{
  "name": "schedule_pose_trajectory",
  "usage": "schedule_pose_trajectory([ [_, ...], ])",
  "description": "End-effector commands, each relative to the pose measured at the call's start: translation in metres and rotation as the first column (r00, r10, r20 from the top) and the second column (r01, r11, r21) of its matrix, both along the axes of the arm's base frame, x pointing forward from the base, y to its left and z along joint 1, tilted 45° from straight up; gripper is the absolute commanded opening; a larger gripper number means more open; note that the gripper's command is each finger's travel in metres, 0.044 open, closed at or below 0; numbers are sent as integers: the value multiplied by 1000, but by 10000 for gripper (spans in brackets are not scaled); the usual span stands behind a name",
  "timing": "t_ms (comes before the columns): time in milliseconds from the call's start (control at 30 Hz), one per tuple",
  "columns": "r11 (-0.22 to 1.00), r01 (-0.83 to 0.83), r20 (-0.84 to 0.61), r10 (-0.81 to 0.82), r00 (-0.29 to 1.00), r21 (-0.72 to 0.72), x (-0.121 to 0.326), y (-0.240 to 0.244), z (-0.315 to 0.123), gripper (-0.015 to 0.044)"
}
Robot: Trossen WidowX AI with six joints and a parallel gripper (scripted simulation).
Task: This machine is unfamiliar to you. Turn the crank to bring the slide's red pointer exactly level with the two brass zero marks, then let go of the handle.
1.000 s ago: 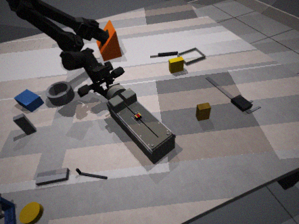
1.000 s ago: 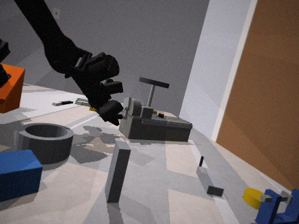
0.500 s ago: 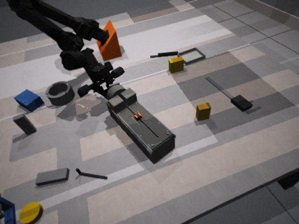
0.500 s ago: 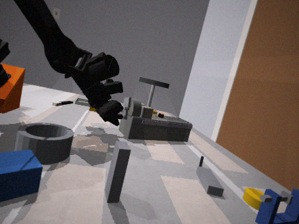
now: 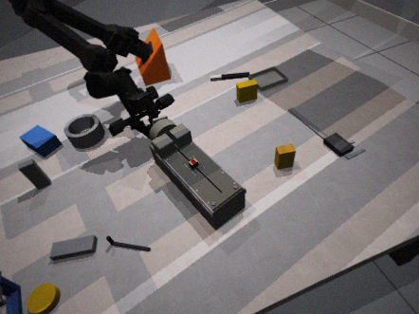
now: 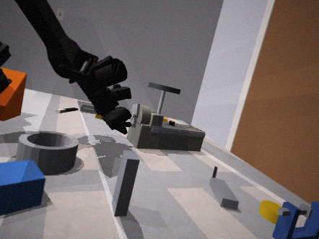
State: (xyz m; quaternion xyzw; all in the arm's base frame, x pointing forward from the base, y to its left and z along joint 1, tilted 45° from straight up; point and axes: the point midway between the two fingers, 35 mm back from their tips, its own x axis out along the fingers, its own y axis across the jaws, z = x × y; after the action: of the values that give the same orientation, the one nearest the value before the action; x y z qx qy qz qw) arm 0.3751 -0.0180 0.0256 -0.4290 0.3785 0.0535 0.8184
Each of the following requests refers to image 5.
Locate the blue rectangular block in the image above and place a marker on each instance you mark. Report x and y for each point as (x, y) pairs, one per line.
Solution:
(41, 141)

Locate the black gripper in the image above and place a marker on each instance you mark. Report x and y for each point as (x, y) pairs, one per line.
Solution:
(152, 112)

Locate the yellow round disc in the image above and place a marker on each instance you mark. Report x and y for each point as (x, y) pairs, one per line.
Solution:
(43, 299)

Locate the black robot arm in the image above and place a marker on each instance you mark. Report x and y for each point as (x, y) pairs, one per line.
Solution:
(51, 16)

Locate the grey hollow cylinder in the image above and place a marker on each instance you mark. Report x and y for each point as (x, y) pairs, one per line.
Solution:
(88, 139)

